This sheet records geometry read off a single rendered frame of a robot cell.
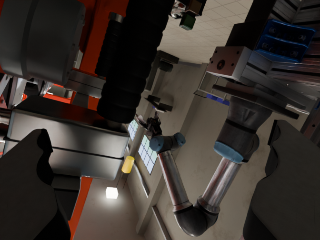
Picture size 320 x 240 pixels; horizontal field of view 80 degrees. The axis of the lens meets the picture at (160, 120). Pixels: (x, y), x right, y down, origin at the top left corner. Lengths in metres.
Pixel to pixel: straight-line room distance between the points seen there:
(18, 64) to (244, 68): 0.54
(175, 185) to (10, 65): 0.78
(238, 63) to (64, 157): 0.54
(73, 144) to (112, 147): 0.03
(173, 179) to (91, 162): 0.77
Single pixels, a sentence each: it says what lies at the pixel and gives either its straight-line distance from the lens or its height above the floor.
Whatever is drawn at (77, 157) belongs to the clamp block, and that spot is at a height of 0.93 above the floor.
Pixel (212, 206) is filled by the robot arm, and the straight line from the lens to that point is 1.01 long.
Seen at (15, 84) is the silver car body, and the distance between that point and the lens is 1.69.
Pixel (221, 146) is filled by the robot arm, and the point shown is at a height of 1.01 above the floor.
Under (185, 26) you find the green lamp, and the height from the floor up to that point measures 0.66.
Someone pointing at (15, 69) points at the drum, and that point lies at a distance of 0.32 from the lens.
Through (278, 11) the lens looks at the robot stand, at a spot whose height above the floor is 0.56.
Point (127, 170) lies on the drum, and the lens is 9.24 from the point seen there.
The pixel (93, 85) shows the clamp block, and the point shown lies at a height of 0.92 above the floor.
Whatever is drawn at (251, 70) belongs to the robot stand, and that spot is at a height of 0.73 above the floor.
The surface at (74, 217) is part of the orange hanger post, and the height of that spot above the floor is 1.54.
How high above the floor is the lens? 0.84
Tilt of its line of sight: 12 degrees up
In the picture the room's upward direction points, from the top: 159 degrees counter-clockwise
